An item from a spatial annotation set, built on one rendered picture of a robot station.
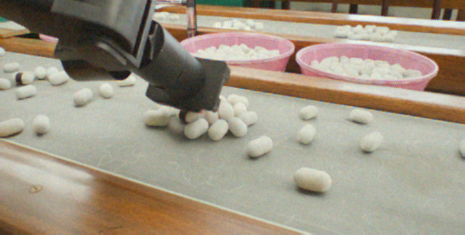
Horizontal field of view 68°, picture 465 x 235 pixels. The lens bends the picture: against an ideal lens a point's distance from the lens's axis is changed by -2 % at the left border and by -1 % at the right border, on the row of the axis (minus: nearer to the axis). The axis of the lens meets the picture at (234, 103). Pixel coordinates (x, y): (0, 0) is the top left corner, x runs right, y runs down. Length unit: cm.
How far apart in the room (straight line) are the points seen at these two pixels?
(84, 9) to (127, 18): 3
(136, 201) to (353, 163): 24
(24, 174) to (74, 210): 9
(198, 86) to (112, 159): 13
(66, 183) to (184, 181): 11
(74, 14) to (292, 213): 25
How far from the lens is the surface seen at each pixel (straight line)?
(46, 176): 39
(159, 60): 36
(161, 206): 32
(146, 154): 44
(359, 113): 52
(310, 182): 36
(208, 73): 44
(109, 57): 31
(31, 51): 96
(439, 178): 44
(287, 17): 128
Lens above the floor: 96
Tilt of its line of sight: 23 degrees down
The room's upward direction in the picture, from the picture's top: straight up
